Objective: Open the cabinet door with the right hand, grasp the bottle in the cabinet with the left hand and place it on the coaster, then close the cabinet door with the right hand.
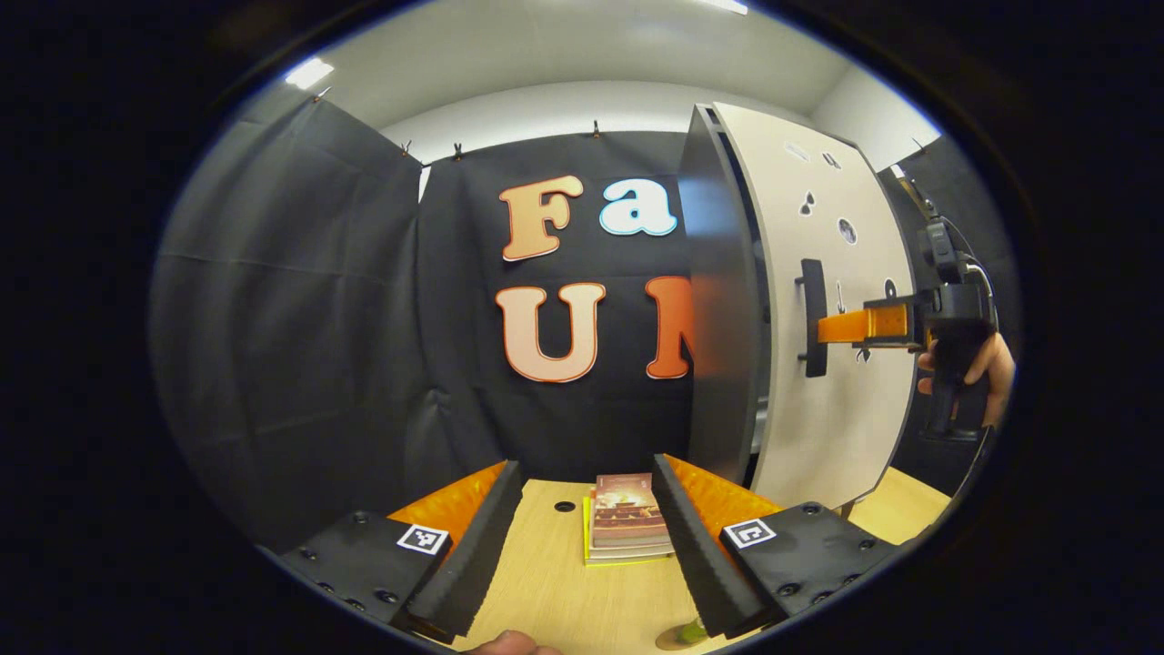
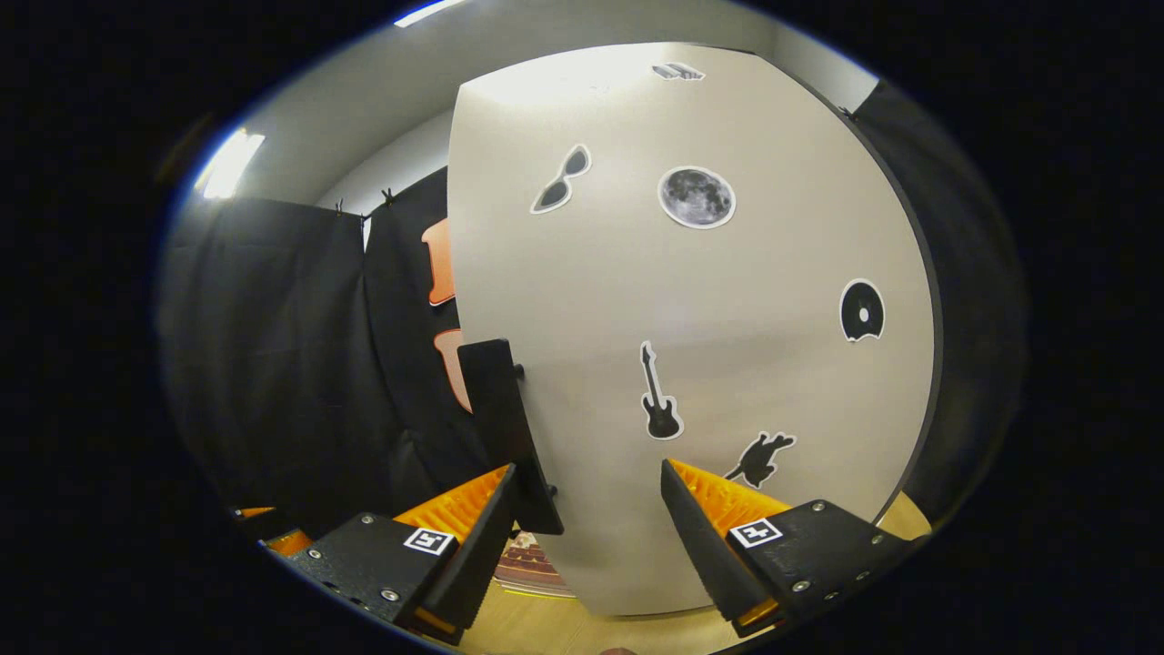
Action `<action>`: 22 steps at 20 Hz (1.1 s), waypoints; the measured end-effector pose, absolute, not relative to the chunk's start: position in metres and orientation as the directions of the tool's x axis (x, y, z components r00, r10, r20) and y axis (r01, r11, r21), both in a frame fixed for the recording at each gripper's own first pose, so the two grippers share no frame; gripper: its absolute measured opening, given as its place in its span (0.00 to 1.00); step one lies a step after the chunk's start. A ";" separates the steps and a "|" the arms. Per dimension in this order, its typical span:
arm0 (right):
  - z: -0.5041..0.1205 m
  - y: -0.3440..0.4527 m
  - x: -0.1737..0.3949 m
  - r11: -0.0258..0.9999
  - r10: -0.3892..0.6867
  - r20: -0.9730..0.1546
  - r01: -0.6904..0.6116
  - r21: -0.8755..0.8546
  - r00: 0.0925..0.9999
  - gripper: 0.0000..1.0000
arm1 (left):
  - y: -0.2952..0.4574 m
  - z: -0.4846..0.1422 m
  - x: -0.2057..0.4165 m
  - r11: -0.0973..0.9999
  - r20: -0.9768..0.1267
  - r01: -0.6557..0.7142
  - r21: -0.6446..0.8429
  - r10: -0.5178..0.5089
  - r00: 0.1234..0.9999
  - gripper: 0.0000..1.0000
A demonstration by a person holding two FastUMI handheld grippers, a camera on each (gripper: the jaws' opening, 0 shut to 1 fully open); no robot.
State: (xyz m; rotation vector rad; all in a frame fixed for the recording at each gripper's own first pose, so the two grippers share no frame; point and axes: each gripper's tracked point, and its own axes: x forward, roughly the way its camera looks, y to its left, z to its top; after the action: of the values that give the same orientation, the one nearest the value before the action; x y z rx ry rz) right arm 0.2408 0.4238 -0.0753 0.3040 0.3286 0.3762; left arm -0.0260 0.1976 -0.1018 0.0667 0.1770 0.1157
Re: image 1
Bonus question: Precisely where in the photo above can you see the black cabinet door handle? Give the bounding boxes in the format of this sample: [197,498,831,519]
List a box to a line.
[794,259,829,378]

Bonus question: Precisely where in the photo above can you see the beige cabinet door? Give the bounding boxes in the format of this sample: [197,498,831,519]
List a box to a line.
[709,103,919,510]

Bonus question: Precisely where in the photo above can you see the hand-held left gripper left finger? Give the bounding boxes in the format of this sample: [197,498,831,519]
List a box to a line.
[259,459,526,643]

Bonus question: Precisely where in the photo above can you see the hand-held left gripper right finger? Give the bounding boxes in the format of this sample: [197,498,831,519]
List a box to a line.
[650,452,913,639]

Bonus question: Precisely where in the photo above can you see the black backdrop cloth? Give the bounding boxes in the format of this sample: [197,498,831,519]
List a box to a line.
[150,96,1024,551]

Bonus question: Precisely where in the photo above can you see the yellow thin book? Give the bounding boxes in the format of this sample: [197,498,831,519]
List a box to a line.
[582,496,678,568]

